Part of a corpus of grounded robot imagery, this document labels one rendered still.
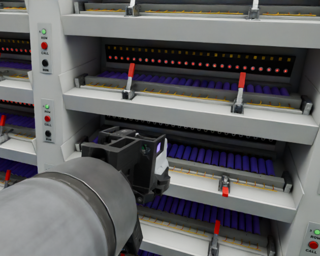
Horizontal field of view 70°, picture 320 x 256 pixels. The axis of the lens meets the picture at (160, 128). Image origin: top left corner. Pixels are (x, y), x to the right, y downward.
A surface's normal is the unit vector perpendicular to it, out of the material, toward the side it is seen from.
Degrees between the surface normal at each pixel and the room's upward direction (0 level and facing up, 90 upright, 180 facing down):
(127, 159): 91
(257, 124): 106
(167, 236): 16
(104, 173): 31
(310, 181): 90
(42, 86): 90
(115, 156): 85
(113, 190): 45
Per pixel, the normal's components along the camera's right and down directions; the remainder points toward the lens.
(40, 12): -0.28, 0.22
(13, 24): -0.29, 0.48
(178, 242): 0.00, -0.87
